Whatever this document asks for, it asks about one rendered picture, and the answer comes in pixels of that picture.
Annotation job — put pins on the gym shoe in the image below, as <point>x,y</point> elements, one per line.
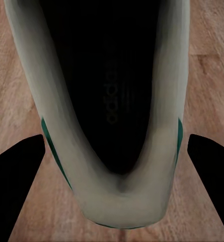
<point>109,79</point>

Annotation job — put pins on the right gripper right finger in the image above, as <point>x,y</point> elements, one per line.
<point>208,159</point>

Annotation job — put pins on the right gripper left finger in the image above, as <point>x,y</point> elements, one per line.
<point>18,167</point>

